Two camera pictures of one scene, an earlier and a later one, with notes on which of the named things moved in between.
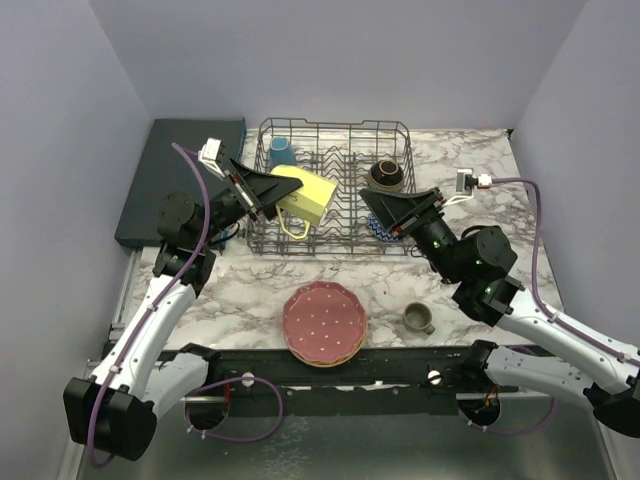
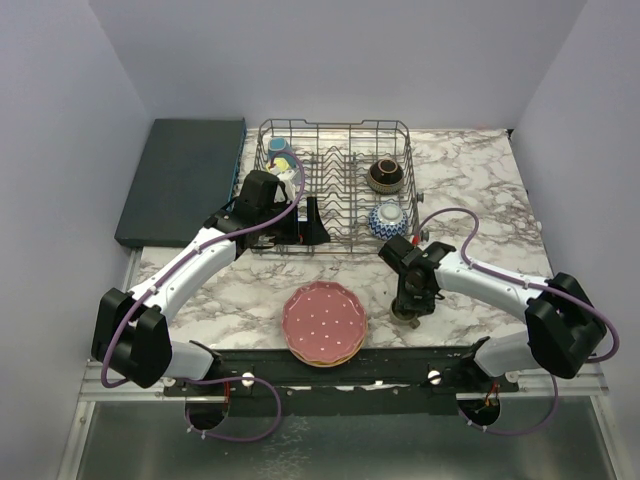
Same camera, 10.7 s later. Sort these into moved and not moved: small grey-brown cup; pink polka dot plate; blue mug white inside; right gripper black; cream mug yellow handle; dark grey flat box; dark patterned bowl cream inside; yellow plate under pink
Moved: small grey-brown cup; right gripper black; cream mug yellow handle
Not moved: dark grey flat box; pink polka dot plate; blue mug white inside; dark patterned bowl cream inside; yellow plate under pink
